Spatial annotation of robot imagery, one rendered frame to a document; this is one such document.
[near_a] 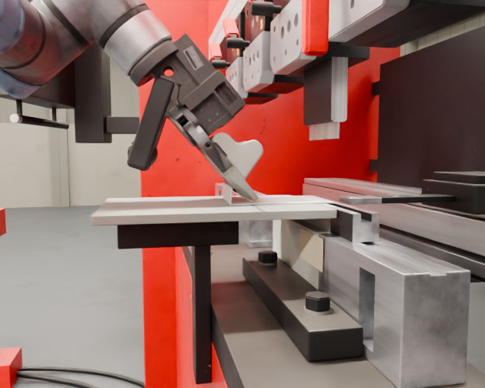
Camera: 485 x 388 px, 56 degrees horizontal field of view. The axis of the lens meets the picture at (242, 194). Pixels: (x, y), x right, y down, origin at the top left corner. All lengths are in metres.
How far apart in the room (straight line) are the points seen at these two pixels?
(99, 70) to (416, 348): 1.75
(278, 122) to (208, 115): 0.92
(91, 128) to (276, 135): 0.83
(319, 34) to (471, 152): 0.78
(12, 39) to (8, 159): 9.24
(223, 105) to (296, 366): 0.30
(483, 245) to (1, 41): 0.63
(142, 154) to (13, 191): 9.18
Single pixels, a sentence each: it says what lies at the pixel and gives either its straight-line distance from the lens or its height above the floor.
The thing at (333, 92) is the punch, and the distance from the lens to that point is 0.56.
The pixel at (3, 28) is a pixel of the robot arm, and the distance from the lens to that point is 0.46.
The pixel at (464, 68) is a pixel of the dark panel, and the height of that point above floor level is 1.26.
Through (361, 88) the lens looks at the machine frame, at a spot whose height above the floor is 1.27.
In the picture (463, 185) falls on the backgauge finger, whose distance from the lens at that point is 0.66.
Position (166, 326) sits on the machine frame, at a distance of 1.52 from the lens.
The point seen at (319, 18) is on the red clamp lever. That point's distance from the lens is 0.44.
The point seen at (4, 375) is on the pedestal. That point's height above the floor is 0.08.
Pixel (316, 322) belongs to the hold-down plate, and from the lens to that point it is 0.45.
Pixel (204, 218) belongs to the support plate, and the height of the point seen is 0.99.
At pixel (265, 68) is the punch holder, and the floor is 1.19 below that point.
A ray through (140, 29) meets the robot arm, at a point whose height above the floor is 1.20.
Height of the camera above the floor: 1.06
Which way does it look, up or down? 5 degrees down
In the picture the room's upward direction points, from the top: straight up
